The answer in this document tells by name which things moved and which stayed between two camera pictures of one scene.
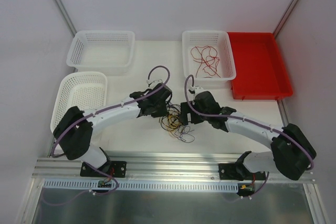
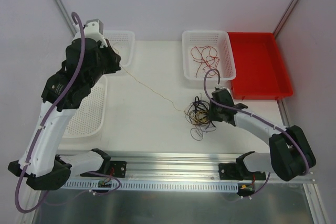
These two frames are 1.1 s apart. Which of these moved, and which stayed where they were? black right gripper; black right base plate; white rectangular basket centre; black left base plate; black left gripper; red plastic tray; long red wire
Moved: black left gripper; black right gripper
Stayed: black right base plate; white rectangular basket centre; long red wire; black left base plate; red plastic tray
